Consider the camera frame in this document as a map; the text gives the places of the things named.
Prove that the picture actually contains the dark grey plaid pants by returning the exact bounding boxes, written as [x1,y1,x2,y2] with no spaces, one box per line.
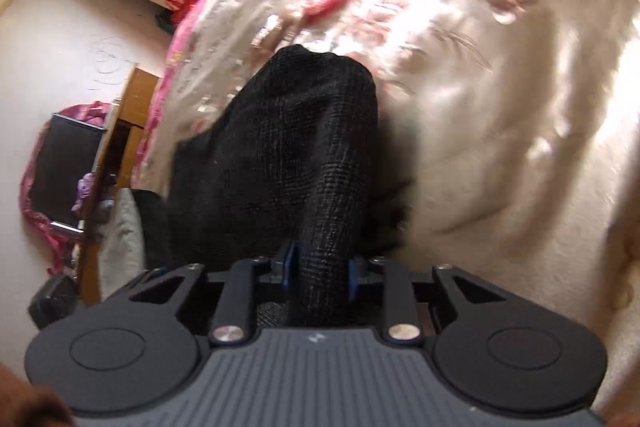
[132,44,418,328]

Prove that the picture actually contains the small purple item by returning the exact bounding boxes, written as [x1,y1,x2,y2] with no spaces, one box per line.
[72,172,99,214]

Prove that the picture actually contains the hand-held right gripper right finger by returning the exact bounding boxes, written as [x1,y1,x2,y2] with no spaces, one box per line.
[345,254,521,345]

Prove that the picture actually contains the black box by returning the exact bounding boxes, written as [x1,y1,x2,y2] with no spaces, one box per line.
[30,114,108,220]

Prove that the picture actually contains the black object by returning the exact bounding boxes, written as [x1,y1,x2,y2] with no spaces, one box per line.
[27,274,83,324]

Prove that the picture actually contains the pink cloth with black panel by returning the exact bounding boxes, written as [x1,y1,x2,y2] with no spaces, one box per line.
[20,102,121,263]

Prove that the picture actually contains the floral satin blanket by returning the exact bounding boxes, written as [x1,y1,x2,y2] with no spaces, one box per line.
[132,0,640,408]

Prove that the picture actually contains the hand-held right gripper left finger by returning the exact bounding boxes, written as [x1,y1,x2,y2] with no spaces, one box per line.
[127,242,301,348]

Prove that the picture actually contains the wooden nightstand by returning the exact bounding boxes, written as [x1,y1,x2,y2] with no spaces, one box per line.
[80,67,163,308]

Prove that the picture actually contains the white cloth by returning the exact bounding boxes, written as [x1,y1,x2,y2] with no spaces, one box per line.
[100,189,146,299]

